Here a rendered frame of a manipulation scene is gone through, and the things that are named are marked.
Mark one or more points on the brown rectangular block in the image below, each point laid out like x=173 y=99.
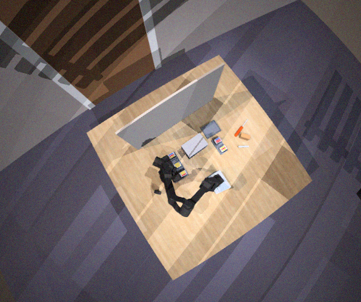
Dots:
x=244 y=136

